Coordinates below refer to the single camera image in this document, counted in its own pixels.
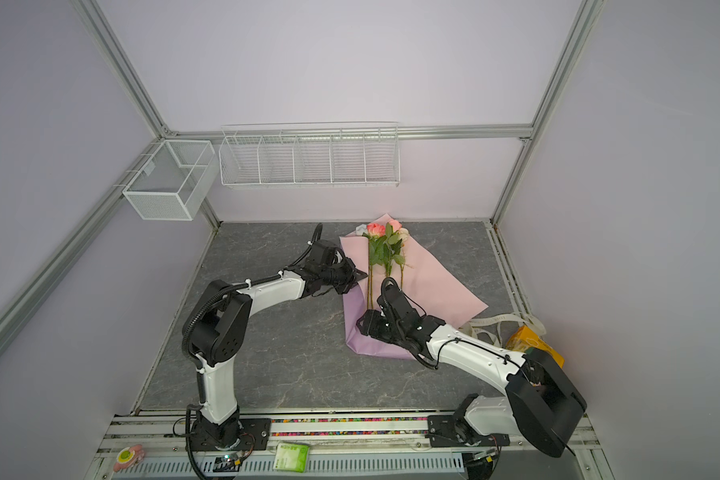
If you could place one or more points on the aluminium enclosure frame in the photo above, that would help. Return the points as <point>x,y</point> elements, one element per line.
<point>68,132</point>

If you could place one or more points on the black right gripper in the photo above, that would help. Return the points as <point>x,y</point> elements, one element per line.
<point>371,323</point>

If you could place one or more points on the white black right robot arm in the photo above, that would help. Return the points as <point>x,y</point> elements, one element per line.
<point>536,398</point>

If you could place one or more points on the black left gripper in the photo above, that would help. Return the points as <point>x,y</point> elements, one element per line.
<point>353,276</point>

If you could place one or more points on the yellow snack bag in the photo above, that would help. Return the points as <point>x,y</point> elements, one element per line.
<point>525,338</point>

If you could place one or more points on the white vented cable duct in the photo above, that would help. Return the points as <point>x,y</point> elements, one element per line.
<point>333,465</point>

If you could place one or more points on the white wire shelf basket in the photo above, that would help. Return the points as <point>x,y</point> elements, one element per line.
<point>301,154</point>

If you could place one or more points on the green small packet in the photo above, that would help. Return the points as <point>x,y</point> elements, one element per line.
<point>291,457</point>

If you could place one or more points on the cream fake rose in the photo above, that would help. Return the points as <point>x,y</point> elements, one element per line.
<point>400,256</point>

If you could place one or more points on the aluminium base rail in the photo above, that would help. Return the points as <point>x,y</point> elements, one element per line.
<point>330,432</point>

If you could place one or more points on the pink green round toy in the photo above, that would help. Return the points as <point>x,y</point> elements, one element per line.
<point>129,456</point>

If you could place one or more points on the pink purple wrapping paper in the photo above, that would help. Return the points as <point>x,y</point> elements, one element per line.
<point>426,281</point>

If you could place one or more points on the white mesh box basket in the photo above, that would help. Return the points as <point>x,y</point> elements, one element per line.
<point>174,181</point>

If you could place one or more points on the cream printed ribbon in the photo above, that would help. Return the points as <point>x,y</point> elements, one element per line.
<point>492,326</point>

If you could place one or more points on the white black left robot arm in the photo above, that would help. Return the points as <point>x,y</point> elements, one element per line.
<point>215,330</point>

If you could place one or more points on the red pink fake rose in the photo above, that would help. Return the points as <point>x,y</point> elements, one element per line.
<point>376,236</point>

